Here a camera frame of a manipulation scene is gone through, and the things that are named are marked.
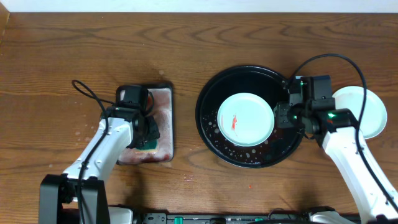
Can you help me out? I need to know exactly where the green scrubbing sponge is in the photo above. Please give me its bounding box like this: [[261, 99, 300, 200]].
[[135, 140, 158, 153]]

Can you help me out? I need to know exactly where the light blue plate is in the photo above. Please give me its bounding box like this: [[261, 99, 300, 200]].
[[333, 86, 387, 139], [217, 93, 275, 147]]

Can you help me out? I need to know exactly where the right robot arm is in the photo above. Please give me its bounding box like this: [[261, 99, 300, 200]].
[[274, 75, 397, 223]]

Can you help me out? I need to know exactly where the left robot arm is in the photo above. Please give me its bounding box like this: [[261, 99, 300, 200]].
[[39, 107, 160, 223]]

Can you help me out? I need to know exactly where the black rectangular soapy tray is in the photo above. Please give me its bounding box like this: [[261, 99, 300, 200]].
[[118, 83, 174, 165]]

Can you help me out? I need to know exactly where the black round tray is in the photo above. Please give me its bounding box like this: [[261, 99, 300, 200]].
[[195, 65, 302, 168]]

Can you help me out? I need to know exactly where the left black cable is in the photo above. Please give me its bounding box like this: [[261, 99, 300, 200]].
[[71, 79, 116, 224]]

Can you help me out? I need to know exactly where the black cable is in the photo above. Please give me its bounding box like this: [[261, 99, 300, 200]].
[[71, 79, 116, 224], [285, 53, 398, 215]]

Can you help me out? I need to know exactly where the right black cable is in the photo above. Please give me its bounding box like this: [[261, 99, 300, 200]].
[[285, 53, 398, 215]]

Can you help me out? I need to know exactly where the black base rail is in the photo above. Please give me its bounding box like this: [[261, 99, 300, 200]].
[[105, 205, 361, 224]]

